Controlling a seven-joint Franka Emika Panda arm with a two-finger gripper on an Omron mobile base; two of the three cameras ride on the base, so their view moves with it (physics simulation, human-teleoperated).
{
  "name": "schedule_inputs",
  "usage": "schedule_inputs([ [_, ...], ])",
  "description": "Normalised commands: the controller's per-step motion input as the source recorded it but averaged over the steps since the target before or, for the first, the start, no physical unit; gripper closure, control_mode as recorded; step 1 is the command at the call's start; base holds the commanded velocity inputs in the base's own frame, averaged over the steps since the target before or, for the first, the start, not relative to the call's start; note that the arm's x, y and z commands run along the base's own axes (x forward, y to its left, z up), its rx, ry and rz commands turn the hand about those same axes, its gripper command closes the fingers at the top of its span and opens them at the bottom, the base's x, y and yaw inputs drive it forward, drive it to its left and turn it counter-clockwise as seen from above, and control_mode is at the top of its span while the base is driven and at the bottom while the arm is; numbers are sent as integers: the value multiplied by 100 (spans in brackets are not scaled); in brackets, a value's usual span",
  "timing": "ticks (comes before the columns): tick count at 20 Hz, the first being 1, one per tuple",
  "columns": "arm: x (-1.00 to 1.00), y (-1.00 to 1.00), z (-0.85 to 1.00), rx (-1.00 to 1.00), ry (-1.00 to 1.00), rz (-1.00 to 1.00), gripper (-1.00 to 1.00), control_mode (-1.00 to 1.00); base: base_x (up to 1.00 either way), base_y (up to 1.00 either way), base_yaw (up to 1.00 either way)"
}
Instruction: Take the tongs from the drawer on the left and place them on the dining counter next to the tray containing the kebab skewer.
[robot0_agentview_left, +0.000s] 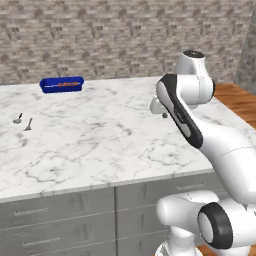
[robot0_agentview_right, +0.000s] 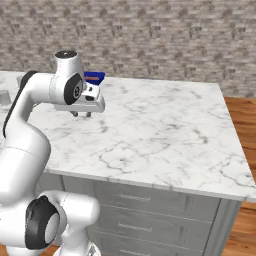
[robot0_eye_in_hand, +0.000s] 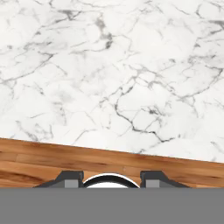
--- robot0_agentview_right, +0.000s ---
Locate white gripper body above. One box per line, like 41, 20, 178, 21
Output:
53, 93, 107, 115

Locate blue tray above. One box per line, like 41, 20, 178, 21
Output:
83, 71, 106, 87

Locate grey drawer front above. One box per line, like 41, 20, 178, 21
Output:
92, 180, 220, 224
89, 204, 215, 252
87, 229, 205, 256

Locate steel sink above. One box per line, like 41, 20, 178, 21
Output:
0, 89, 12, 107

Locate grey island cabinet body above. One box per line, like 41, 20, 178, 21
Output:
35, 170, 244, 256

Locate silver drawer handle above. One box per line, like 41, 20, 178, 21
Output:
119, 248, 152, 256
117, 222, 153, 233
119, 193, 152, 203

